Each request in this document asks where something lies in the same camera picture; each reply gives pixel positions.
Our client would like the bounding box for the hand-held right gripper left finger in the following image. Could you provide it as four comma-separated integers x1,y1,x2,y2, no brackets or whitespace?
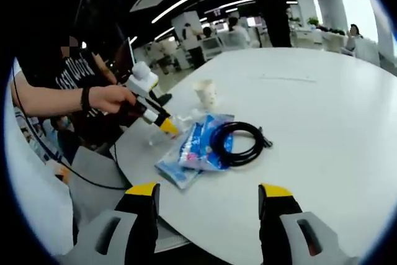
66,182,161,265

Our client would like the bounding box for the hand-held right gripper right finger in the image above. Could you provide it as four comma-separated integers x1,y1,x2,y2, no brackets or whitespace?
258,183,359,265

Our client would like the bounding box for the clear plastic bottle red label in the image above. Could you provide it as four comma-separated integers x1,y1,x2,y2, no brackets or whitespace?
148,108,199,148

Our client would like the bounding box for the blue packet with pink print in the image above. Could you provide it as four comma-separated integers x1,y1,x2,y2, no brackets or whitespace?
179,113,236,171

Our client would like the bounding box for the white paper cup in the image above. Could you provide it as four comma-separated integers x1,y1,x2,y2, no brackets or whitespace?
192,79,218,108

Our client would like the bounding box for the light blue plastic packet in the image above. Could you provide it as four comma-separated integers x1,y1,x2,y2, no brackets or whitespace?
154,122,207,190

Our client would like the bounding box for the person's left hand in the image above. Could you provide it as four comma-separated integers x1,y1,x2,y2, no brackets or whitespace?
91,86,138,114

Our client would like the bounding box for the grey chair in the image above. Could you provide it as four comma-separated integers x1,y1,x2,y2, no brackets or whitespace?
69,145,131,225

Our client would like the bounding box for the black wristband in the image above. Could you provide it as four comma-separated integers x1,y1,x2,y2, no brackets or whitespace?
80,87,92,111

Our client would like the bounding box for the person's black printed shirt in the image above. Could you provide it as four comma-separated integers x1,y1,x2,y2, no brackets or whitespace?
18,47,131,154

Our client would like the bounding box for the large dark monitor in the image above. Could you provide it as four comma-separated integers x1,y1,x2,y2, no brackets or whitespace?
74,0,137,70

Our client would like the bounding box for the white office chair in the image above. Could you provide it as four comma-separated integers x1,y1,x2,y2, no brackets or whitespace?
200,35,226,60

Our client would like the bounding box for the white table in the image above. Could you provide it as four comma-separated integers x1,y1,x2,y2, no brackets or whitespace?
114,47,397,265

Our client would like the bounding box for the black pillar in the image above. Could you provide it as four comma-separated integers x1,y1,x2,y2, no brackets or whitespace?
258,0,293,48

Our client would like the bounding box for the thin black cable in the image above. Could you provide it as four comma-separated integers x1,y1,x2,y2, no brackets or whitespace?
12,72,128,190

